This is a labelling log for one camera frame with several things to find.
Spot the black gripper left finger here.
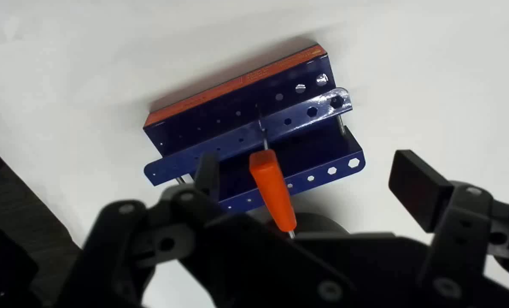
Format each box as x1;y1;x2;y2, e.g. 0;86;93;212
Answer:
57;153;358;308

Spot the blue tool box orange base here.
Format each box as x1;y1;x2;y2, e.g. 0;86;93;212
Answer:
141;43;366;214

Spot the orange handled screwdriver tool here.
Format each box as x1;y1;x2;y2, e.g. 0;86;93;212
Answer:
247;149;298;240

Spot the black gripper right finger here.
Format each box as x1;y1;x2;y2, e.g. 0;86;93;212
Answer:
387;149;509;308

